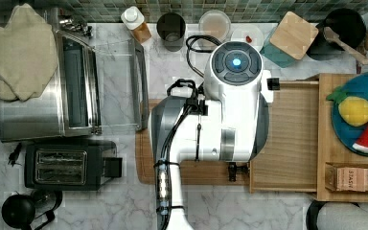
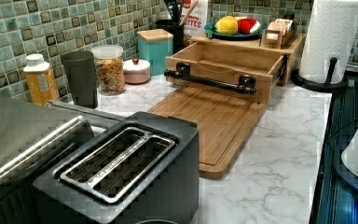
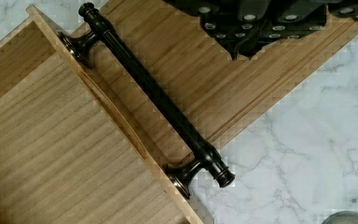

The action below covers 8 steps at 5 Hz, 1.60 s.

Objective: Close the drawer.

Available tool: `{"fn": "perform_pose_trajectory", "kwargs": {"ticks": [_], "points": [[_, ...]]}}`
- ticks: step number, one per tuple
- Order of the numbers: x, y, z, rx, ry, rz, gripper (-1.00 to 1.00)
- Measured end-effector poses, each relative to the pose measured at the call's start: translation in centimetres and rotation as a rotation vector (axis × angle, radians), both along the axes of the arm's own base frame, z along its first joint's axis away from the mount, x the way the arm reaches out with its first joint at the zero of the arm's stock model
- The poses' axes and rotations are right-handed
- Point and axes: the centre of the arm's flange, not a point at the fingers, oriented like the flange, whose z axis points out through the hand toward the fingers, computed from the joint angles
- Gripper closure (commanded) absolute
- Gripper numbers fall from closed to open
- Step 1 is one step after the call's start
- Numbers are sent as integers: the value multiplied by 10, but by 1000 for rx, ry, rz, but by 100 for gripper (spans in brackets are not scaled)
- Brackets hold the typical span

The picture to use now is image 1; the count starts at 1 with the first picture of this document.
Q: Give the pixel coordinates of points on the clear cereal jar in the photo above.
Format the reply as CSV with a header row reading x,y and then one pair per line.
x,y
215,23

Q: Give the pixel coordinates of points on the wooden tea bag holder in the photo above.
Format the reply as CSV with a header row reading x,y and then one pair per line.
x,y
330,177

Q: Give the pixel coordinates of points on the black utensil pot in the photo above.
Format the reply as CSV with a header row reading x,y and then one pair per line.
x,y
348,24

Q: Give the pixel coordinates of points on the black power plug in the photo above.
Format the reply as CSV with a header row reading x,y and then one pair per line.
x,y
14,155

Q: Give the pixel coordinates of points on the orange juice bottle white cap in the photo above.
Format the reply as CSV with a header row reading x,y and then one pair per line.
x,y
135,22

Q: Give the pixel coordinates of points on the black kettle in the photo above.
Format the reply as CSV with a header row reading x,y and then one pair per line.
x,y
33,211

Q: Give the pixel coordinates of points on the paper towel roll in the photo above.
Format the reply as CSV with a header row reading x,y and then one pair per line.
x,y
342,216

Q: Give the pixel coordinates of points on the black two-slot toaster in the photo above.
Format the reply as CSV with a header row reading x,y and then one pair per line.
x,y
71,165

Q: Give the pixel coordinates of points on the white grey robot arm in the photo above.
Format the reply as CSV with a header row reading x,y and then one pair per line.
x,y
226,120

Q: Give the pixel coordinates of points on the stainless steel toaster oven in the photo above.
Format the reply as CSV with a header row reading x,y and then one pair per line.
x,y
100,88

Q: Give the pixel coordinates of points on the wooden drawer with black handle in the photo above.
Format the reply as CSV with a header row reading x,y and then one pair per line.
x,y
288,161

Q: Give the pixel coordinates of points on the wooden spoon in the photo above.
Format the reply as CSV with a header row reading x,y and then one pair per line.
x,y
333,37

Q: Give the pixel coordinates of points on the teal canister with wooden lid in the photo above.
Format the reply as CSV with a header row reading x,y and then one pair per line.
x,y
290,40

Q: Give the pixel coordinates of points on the blue plate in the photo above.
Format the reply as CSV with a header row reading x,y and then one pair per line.
x,y
347,134

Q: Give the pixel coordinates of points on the dark grey tumbler cup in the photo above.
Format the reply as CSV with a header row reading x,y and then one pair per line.
x,y
171,27

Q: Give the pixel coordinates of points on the yellow plush lemon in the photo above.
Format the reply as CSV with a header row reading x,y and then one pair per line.
x,y
352,109

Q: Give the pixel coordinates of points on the black paper towel holder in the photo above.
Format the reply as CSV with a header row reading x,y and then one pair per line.
x,y
312,213

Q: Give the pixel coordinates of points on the stash tea bag box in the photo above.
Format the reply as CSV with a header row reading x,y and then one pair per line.
x,y
352,179

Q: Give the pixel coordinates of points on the beige folded cloth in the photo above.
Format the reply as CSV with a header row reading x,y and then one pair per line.
x,y
28,55

